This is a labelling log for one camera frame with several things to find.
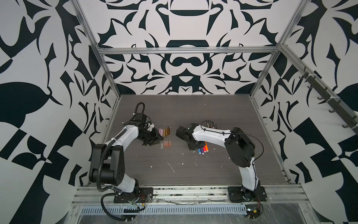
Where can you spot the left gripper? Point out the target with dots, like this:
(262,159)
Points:
(155,138)

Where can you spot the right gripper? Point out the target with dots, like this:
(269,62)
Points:
(199,145)

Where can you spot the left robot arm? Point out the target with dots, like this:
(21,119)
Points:
(107,167)

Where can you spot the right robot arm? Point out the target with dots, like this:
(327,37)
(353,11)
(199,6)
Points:
(240,148)

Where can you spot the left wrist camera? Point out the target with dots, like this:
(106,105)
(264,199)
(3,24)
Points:
(143,121)

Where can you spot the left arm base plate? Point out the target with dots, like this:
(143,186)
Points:
(139,194)

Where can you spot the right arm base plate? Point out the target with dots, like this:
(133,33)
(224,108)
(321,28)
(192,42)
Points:
(241,194)

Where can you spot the white slotted cable duct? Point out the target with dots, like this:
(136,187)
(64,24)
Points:
(172,209)

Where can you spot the aluminium front rail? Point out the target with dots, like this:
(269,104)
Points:
(205,194)

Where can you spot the black hook rail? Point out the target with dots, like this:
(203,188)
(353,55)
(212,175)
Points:
(336,103)

